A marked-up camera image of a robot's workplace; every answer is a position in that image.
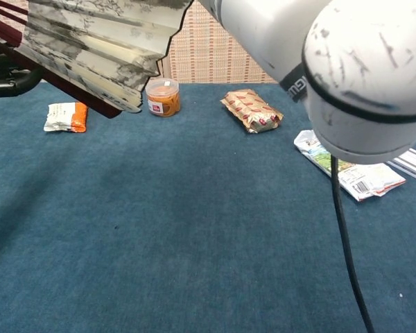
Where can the orange white snack packet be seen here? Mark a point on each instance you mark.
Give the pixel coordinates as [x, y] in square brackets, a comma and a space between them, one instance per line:
[64, 117]

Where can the red-ribbed paper folding fan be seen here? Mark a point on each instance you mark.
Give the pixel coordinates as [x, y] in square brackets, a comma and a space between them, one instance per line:
[90, 45]

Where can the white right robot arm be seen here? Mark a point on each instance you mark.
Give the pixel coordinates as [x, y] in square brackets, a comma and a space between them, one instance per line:
[367, 86]

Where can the woven bamboo screen panel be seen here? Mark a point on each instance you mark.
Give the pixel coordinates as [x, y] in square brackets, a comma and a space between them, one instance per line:
[211, 52]

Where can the white green snack bag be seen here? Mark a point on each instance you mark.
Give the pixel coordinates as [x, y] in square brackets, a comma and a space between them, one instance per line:
[364, 177]

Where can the clear jar of rubber bands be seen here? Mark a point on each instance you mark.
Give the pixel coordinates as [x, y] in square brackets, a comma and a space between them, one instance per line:
[164, 100]

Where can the gold red snack package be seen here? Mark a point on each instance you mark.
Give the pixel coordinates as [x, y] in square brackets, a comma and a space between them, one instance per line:
[253, 111]

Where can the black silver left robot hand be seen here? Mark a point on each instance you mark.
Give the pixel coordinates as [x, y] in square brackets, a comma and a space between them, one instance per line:
[17, 85]

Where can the blue carpet table cover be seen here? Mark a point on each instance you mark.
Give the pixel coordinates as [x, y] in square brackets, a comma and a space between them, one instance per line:
[194, 225]

